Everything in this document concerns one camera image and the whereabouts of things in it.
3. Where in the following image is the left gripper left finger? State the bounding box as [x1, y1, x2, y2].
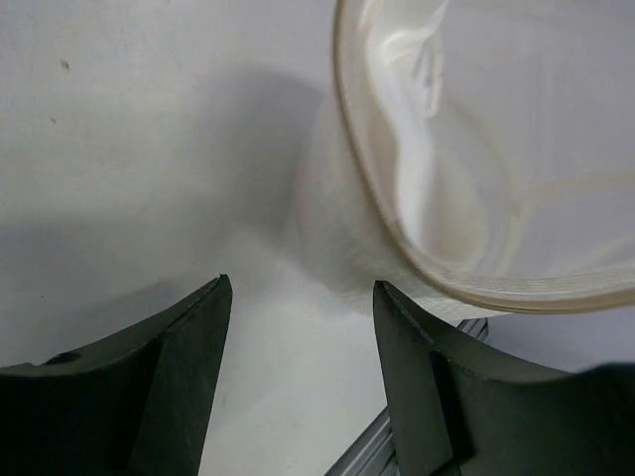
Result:
[1, 276, 232, 475]

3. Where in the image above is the aluminium rail frame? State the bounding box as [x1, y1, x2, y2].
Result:
[326, 316, 490, 476]

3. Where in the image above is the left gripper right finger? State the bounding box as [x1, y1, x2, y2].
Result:
[373, 282, 634, 475]

